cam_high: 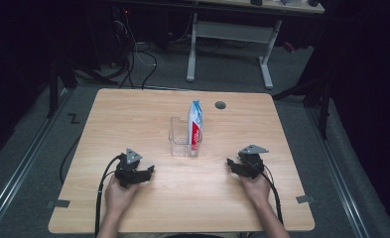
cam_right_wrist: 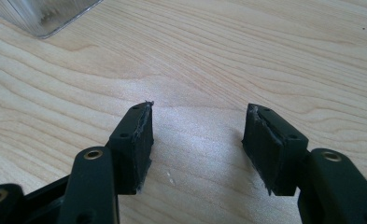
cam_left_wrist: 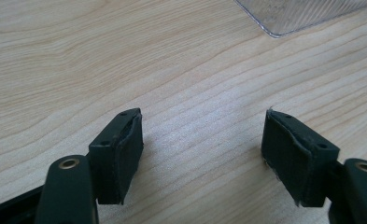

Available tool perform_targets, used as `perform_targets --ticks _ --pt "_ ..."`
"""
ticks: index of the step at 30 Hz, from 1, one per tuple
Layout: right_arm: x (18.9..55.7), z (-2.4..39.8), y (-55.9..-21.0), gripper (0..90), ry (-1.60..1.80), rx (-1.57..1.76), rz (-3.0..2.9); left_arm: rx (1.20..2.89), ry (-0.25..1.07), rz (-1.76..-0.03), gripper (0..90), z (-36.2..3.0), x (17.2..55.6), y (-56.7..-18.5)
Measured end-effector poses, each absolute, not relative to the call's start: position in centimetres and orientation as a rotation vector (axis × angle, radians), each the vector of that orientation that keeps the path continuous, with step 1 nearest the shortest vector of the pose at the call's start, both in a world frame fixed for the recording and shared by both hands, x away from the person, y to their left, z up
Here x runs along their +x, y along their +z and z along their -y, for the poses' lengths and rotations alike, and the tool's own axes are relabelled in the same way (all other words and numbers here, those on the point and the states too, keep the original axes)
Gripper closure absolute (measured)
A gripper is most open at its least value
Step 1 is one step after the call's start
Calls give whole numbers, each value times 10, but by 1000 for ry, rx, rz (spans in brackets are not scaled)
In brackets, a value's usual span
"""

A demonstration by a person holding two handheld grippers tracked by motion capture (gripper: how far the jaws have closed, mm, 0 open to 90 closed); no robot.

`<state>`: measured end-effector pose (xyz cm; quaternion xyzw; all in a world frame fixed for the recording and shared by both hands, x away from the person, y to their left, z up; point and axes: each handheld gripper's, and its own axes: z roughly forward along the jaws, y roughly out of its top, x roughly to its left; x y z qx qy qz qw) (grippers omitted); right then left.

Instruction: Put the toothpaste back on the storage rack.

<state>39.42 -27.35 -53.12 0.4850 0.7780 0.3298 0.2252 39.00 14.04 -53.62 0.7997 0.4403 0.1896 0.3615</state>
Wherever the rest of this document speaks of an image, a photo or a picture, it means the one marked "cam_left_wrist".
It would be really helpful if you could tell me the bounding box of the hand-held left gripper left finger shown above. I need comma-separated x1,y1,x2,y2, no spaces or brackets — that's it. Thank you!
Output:
88,107,145,206

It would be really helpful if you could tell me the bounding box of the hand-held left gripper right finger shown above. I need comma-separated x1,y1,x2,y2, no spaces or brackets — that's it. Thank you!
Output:
261,107,341,208

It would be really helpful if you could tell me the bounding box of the clear plastic container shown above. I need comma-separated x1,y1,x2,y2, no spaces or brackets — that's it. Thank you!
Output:
233,0,367,39

